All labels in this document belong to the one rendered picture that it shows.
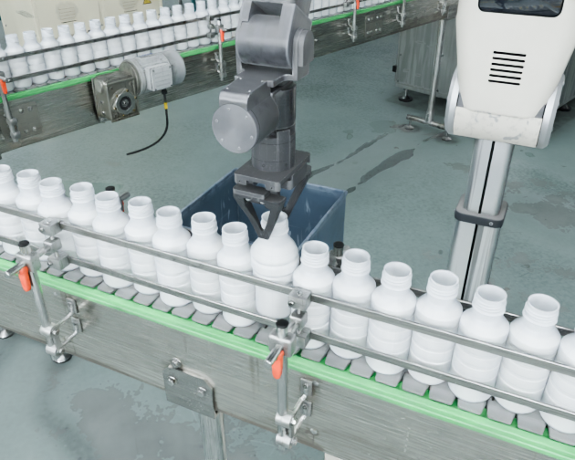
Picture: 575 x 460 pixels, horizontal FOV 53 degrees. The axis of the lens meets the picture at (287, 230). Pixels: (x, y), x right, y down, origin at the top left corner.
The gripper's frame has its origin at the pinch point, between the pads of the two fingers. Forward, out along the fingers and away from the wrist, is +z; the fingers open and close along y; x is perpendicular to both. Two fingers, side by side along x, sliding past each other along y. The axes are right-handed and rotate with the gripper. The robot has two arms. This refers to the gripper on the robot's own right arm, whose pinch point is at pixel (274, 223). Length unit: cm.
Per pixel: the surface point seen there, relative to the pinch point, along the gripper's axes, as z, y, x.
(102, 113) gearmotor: 31, -89, -112
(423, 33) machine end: 59, -391, -66
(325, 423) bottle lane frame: 30.0, 5.0, 10.9
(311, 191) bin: 26, -57, -18
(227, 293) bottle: 12.4, 2.9, -6.5
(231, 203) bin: 33, -53, -39
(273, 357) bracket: 11.1, 13.4, 6.3
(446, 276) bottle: 3.2, -2.2, 23.8
